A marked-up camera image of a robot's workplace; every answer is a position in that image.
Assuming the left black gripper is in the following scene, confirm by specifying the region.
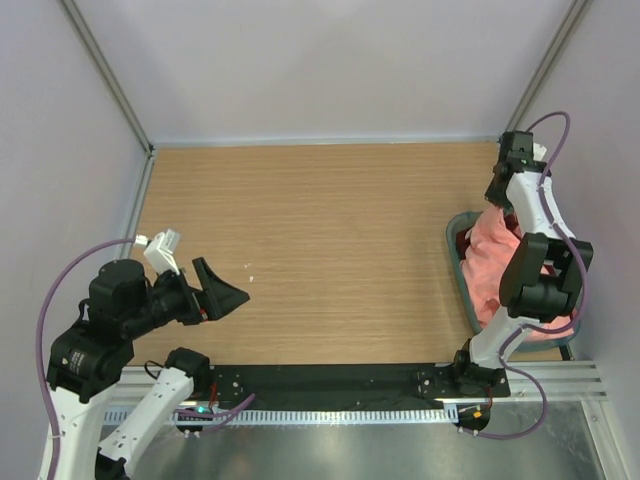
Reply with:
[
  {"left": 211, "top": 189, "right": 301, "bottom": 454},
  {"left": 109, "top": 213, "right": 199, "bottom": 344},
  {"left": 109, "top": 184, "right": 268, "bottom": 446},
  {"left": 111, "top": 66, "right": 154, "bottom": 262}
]
[{"left": 124, "top": 254, "right": 249, "bottom": 336}]

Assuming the pink t shirt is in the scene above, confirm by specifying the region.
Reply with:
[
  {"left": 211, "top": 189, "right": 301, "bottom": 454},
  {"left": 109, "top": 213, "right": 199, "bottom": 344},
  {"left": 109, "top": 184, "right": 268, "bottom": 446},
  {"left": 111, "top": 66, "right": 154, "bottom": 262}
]
[{"left": 460, "top": 207, "right": 581, "bottom": 346}]

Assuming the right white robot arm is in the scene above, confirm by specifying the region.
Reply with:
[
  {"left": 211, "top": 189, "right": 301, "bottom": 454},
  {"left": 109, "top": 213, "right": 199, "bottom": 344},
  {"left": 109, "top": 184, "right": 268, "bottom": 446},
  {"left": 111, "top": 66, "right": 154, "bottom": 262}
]
[{"left": 450, "top": 130, "right": 593, "bottom": 396}]

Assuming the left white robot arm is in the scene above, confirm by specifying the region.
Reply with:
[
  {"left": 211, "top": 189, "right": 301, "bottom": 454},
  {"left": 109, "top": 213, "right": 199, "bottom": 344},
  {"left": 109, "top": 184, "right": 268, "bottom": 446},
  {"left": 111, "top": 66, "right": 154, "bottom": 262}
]
[{"left": 40, "top": 258, "right": 250, "bottom": 479}]

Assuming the dark red t shirt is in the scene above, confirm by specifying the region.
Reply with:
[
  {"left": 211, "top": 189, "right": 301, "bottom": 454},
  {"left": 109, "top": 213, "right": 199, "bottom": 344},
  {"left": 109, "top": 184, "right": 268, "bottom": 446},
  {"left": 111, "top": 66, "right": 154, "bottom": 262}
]
[{"left": 455, "top": 207, "right": 522, "bottom": 259}]

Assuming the teal plastic basket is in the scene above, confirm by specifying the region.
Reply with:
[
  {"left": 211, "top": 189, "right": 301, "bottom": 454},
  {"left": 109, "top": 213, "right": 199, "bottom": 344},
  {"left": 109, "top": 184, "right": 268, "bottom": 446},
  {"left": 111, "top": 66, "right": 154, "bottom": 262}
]
[{"left": 445, "top": 211, "right": 580, "bottom": 353}]

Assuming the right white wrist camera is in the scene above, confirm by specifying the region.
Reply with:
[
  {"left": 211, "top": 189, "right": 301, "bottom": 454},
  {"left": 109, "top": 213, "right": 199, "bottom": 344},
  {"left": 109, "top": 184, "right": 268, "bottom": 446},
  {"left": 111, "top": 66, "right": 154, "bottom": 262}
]
[{"left": 533, "top": 143, "right": 547, "bottom": 161}]

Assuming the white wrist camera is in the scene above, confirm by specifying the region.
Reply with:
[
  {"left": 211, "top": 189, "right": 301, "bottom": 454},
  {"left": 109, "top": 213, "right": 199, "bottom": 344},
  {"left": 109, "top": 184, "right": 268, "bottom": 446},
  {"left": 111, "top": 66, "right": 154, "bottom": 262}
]
[
  {"left": 134, "top": 229, "right": 181, "bottom": 275},
  {"left": 533, "top": 143, "right": 547, "bottom": 161}
]

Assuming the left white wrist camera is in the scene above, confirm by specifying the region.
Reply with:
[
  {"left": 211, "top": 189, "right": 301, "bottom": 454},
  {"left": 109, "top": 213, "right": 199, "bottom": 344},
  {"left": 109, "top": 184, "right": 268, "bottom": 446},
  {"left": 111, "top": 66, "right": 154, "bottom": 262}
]
[{"left": 134, "top": 229, "right": 181, "bottom": 275}]

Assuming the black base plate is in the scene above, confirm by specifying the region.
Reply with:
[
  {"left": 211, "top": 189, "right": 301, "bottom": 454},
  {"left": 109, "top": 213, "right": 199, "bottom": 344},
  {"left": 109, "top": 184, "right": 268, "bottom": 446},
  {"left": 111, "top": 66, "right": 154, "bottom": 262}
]
[{"left": 212, "top": 363, "right": 510, "bottom": 408}]

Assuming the white slotted cable duct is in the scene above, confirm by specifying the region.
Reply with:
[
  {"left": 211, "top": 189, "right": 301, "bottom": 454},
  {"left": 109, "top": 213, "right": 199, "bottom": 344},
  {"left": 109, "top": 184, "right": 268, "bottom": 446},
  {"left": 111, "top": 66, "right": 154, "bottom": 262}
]
[{"left": 103, "top": 405, "right": 459, "bottom": 427}]

